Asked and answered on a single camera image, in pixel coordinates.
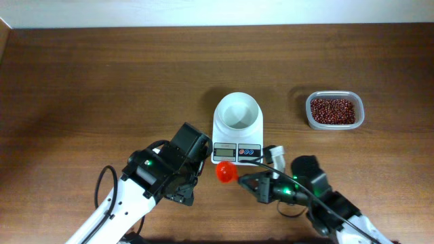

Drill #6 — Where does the red measuring scoop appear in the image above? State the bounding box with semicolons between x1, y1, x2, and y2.
216;161;239;184

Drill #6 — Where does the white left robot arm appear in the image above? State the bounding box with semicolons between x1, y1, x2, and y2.
68;123;212;243

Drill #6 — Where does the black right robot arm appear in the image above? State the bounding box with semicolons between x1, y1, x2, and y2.
238;155;392;243

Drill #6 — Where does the white digital kitchen scale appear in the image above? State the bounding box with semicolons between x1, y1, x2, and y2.
212;108;264;165

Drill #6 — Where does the white bowl on scale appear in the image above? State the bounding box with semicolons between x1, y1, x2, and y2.
216;92;260;130

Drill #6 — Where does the clear plastic bean container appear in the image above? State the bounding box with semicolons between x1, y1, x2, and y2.
305;91;365;130

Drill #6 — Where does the black right camera cable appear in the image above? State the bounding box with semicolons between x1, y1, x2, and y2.
242;159;382;244

